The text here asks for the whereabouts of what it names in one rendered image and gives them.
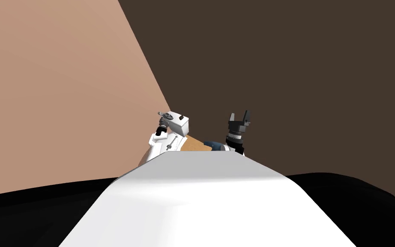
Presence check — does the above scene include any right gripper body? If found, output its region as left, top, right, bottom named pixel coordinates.
left=227, top=119, right=251, bottom=134

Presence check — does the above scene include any white box-shaped fixture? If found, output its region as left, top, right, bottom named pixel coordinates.
left=165, top=111, right=190, bottom=152

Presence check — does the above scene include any blue rounded object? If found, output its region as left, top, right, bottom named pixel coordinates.
left=203, top=140, right=224, bottom=152

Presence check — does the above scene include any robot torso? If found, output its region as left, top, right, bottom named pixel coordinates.
left=57, top=151, right=357, bottom=247

